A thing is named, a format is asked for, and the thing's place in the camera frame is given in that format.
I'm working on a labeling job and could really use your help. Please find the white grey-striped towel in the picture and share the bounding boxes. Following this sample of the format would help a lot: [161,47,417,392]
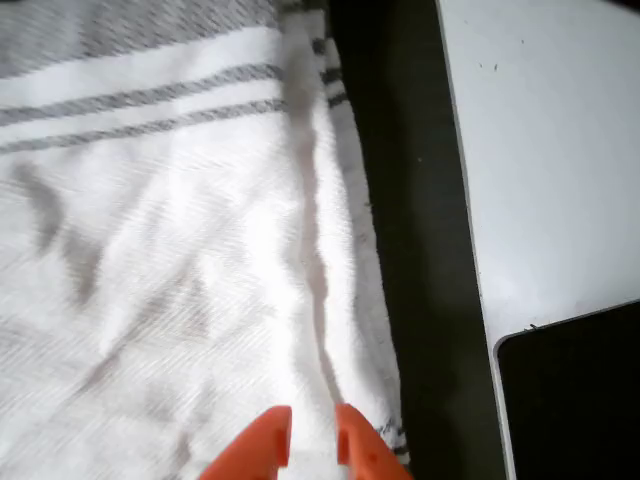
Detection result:
[0,0,412,480]

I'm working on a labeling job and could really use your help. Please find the dark desk mat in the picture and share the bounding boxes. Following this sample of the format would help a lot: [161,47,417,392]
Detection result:
[327,0,517,480]

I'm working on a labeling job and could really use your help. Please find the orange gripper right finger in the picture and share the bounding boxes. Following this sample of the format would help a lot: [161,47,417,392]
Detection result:
[334,403,415,480]

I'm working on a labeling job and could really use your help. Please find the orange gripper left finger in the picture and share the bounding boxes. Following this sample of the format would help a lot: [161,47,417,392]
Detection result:
[198,405,293,480]

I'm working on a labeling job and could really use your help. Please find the black flat tablet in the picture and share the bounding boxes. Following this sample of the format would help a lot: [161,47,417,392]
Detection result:
[494,298,640,480]

